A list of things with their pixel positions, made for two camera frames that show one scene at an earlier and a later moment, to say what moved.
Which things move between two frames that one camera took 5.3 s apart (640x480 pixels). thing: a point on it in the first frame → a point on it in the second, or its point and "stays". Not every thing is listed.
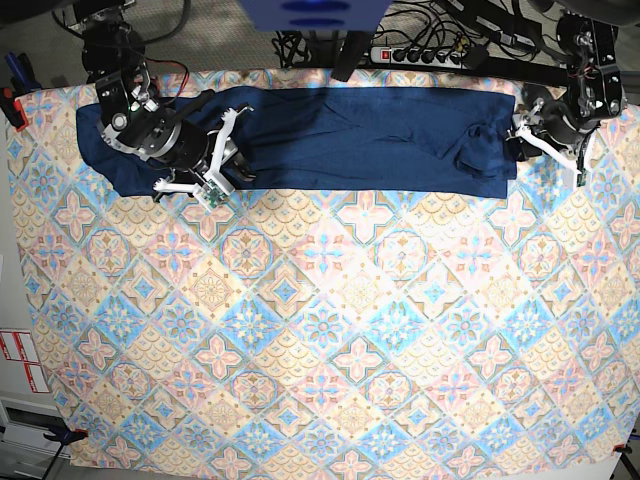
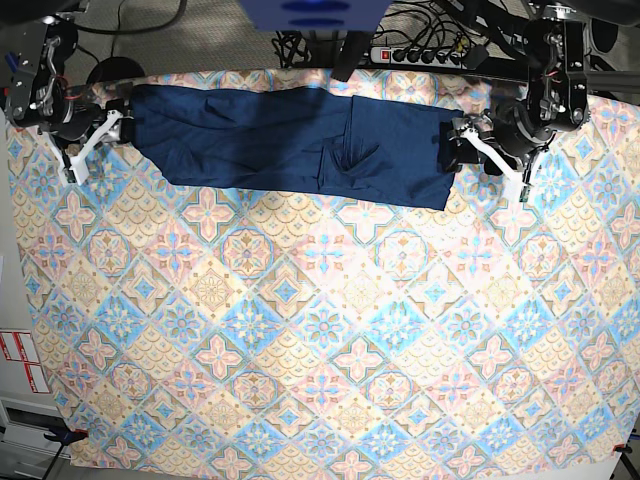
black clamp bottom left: (65, 436) stays
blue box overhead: (316, 15) stays
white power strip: (424, 57) stays
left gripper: (176, 146) → (83, 127)
